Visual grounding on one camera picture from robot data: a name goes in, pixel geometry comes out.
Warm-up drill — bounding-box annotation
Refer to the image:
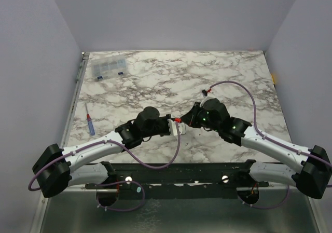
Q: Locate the silver metal bottle opener keychain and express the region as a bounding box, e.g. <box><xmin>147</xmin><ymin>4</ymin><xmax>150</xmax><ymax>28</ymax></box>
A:
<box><xmin>179</xmin><ymin>123</ymin><xmax>186</xmax><ymax>135</ymax></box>

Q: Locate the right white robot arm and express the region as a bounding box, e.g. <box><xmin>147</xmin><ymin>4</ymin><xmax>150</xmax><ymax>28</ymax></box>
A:
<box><xmin>181</xmin><ymin>98</ymin><xmax>331</xmax><ymax>199</ymax></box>

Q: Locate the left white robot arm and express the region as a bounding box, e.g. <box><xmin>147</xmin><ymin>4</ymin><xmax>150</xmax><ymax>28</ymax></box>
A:
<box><xmin>32</xmin><ymin>106</ymin><xmax>180</xmax><ymax>198</ymax></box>

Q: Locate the clear plastic organizer box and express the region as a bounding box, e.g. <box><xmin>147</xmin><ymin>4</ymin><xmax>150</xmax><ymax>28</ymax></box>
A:
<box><xmin>91</xmin><ymin>56</ymin><xmax>128</xmax><ymax>80</ymax></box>

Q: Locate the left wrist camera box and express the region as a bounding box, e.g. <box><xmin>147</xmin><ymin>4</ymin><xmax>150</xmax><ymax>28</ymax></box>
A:
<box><xmin>168</xmin><ymin>119</ymin><xmax>182</xmax><ymax>136</ymax></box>

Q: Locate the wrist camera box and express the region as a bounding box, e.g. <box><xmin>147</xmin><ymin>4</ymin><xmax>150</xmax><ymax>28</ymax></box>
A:
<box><xmin>168</xmin><ymin>119</ymin><xmax>182</xmax><ymax>136</ymax></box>
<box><xmin>200</xmin><ymin>88</ymin><xmax>214</xmax><ymax>107</ymax></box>

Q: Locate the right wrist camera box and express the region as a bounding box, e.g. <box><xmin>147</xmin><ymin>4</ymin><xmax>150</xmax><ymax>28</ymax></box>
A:
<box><xmin>200</xmin><ymin>88</ymin><xmax>214</xmax><ymax>107</ymax></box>

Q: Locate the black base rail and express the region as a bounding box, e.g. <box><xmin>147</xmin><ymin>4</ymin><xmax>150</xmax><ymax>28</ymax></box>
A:
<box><xmin>85</xmin><ymin>160</ymin><xmax>268</xmax><ymax>204</ymax></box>

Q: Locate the blue handled screwdriver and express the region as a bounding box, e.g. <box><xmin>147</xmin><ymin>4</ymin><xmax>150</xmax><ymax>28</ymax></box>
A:
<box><xmin>85</xmin><ymin>103</ymin><xmax>95</xmax><ymax>136</ymax></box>

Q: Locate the aluminium frame rail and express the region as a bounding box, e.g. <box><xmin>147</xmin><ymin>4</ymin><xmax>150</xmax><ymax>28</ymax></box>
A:
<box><xmin>60</xmin><ymin>52</ymin><xmax>90</xmax><ymax>148</ymax></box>

